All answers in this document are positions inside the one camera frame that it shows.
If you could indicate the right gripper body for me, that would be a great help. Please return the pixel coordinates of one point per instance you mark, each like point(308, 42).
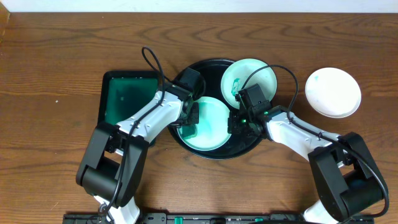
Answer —
point(242, 124)

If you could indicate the mint plate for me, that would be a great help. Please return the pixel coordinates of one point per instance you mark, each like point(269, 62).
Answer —
point(236, 75)
point(212, 129)

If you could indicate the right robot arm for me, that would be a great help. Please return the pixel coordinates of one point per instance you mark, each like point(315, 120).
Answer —
point(347, 179)

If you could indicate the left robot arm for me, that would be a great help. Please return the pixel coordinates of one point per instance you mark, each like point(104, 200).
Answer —
point(113, 163)

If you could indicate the mint plate front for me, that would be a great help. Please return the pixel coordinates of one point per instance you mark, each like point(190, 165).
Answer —
point(212, 129)

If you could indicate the black rectangular water tray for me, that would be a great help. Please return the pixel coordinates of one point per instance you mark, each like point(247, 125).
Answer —
point(124, 93)

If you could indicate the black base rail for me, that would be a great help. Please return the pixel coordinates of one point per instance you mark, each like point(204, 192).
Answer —
point(163, 218)

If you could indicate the black round tray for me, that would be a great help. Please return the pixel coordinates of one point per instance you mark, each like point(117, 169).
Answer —
point(212, 70)

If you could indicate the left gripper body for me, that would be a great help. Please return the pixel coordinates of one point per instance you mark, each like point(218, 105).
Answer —
point(191, 115)

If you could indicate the white plate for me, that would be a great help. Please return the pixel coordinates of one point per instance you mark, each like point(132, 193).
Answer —
point(333, 92)

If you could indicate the green sponge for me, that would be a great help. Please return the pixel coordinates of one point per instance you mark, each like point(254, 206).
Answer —
point(187, 132)

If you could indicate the mint plate rear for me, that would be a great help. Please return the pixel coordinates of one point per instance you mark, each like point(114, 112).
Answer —
point(236, 75)

